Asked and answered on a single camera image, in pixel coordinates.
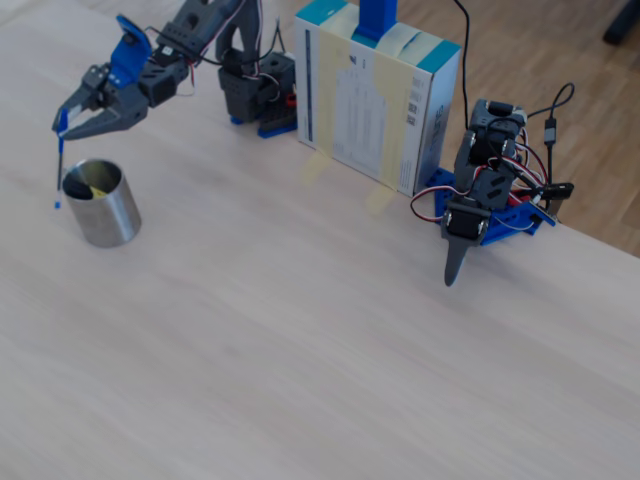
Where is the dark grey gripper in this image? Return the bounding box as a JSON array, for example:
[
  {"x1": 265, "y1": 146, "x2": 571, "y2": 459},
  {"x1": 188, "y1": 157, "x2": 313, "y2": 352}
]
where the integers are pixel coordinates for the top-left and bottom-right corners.
[{"x1": 52, "y1": 64, "x2": 152, "y2": 143}]

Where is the blue ballpoint pen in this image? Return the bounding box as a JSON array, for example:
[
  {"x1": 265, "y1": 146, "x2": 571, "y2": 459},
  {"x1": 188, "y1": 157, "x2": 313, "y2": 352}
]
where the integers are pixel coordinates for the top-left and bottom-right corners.
[{"x1": 52, "y1": 107, "x2": 71, "y2": 210}]

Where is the silver metal cup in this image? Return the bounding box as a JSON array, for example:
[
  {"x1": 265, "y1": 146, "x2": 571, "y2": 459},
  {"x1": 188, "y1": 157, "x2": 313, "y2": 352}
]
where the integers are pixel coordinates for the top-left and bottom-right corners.
[{"x1": 59, "y1": 158, "x2": 143, "y2": 249}]

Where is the yellow masking tape strip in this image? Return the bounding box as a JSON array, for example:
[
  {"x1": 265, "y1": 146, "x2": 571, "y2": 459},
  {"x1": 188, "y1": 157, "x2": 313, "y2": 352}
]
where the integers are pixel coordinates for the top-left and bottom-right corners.
[
  {"x1": 363, "y1": 22, "x2": 426, "y2": 219},
  {"x1": 298, "y1": 7, "x2": 359, "y2": 190}
]

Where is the white teal cardboard box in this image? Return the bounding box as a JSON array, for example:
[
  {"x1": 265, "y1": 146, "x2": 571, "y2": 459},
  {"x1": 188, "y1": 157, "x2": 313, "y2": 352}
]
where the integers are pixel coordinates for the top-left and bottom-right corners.
[{"x1": 293, "y1": 0, "x2": 463, "y2": 199}]

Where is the black plug connector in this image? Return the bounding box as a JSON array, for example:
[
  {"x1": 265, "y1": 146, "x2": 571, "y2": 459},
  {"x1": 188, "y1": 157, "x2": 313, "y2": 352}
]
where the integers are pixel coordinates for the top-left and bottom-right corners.
[{"x1": 538, "y1": 182, "x2": 576, "y2": 203}]

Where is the black furniture foot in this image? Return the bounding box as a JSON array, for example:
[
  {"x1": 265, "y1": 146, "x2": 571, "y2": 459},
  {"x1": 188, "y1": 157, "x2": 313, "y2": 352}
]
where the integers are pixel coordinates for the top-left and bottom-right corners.
[{"x1": 602, "y1": 0, "x2": 640, "y2": 47}]

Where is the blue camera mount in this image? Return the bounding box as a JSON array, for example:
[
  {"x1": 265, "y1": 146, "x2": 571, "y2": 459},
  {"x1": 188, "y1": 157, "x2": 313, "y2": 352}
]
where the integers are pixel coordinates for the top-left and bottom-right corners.
[{"x1": 108, "y1": 14, "x2": 152, "y2": 94}]

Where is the black camera cable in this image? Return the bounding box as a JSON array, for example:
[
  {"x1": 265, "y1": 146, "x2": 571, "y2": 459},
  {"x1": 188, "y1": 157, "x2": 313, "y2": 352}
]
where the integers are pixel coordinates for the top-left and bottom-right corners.
[{"x1": 144, "y1": 27, "x2": 224, "y2": 69}]

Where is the blue arm base plate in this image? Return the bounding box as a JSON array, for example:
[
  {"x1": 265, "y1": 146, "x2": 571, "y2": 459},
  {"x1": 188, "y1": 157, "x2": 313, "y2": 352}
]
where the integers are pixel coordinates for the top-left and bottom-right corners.
[
  {"x1": 229, "y1": 112, "x2": 299, "y2": 139},
  {"x1": 433, "y1": 169, "x2": 557, "y2": 247}
]

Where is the blue camera pole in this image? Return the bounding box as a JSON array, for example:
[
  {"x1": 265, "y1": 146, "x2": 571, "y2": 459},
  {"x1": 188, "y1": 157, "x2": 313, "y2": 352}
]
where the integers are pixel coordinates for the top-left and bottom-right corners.
[{"x1": 351, "y1": 0, "x2": 399, "y2": 49}]

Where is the red white black servo wire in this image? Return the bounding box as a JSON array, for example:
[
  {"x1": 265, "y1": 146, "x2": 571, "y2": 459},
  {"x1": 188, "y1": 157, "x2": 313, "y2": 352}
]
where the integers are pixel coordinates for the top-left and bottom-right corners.
[{"x1": 410, "y1": 187, "x2": 462, "y2": 225}]

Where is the thin black cable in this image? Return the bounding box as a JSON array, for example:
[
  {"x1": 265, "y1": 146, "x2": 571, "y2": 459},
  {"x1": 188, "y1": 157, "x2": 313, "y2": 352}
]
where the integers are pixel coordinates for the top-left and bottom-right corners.
[{"x1": 452, "y1": 0, "x2": 473, "y2": 132}]

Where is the grey pointed arm handle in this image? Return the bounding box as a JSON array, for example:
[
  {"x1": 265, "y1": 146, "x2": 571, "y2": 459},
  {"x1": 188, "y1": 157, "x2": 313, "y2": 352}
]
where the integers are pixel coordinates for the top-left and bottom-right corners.
[{"x1": 443, "y1": 240, "x2": 474, "y2": 289}]

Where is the grey robot arm with handle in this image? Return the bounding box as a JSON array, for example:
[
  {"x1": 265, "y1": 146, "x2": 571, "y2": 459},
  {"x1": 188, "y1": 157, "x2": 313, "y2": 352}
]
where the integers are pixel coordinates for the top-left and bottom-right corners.
[{"x1": 439, "y1": 98, "x2": 529, "y2": 247}]

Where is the black usb adapter cable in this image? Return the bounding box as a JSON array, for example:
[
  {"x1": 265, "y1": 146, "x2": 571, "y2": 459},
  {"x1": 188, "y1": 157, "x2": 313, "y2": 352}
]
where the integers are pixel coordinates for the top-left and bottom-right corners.
[{"x1": 524, "y1": 82, "x2": 576, "y2": 187}]

